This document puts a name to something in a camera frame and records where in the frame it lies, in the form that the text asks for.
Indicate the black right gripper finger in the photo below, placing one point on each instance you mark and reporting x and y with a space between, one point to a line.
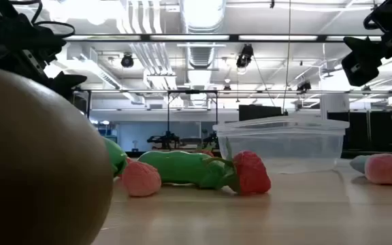
366 46
361 69

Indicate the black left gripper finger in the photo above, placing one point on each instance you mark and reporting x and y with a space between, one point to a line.
66 81

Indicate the brown round potato toy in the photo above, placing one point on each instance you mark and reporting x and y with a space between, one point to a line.
29 153

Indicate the green ribbed cabbage toy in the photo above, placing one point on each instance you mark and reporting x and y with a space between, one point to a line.
115 158

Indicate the small dark red produce toy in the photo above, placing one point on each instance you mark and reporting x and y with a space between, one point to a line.
129 160

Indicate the pink lumpy produce toy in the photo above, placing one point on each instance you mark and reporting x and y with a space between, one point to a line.
141 178
384 169

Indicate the green pea pod toy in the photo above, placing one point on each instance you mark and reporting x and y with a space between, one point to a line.
179 166

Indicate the black background robot arm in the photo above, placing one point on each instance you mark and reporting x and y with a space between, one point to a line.
163 139

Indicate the clear plastic tupperware container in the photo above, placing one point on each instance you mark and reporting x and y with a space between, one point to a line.
318 143

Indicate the black ceiling spotlight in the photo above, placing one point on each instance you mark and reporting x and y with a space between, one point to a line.
244 56
304 85
127 60

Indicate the black partition panels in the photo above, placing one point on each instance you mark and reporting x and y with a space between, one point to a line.
379 132

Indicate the teal cloth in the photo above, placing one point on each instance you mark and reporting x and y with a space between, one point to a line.
358 164

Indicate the red strawberry toy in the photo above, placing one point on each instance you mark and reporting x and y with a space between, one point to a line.
252 173
207 153

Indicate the black overhead frame beam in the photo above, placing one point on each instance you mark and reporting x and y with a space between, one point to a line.
233 38

